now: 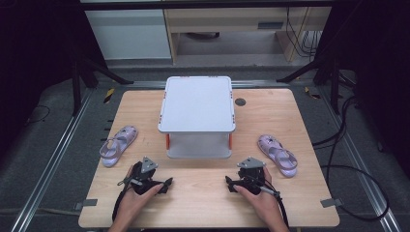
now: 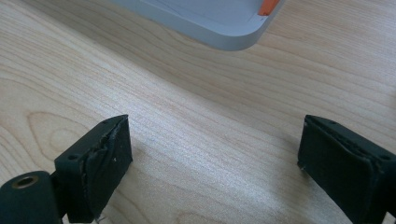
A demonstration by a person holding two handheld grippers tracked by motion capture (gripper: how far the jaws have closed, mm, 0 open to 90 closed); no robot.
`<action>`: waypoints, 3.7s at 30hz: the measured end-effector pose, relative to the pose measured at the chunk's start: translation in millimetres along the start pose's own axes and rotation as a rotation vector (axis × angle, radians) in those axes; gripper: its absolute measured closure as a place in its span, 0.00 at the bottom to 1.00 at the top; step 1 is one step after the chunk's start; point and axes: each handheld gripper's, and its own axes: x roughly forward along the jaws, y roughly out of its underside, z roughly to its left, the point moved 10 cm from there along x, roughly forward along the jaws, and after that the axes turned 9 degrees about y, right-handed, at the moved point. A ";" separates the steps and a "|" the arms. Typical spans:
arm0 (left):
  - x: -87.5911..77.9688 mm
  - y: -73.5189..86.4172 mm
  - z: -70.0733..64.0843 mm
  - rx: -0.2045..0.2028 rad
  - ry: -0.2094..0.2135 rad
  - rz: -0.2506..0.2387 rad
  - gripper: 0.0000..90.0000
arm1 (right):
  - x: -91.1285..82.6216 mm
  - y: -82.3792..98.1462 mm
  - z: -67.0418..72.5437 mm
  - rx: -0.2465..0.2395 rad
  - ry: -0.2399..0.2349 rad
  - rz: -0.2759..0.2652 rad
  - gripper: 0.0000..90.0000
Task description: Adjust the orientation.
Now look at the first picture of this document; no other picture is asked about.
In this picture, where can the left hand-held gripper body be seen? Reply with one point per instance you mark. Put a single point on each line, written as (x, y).
(145, 180)

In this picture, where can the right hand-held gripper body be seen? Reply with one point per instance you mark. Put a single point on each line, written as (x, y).
(250, 177)

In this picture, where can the purple child sandal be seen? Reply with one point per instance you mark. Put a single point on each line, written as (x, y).
(279, 154)
(120, 141)

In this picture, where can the white shoe storage box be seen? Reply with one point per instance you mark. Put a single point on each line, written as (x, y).
(196, 106)

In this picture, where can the person's left hand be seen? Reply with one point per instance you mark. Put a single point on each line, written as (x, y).
(135, 204)

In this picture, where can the person's right hand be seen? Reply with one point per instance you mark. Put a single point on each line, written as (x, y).
(262, 204)

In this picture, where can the black round table grommet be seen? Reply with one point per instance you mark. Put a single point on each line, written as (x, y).
(240, 102)

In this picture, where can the yellow black tape strip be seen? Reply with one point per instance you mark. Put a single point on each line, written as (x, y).
(109, 95)
(311, 92)

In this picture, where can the black tripod stand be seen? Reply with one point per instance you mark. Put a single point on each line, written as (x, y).
(84, 72)
(325, 71)

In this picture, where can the white cabinet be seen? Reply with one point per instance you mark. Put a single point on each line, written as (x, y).
(129, 35)

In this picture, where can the grey table bracket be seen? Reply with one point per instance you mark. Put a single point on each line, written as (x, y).
(331, 202)
(86, 203)

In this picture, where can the aluminium floor rail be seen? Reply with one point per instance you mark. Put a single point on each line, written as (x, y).
(257, 84)
(48, 164)
(361, 161)

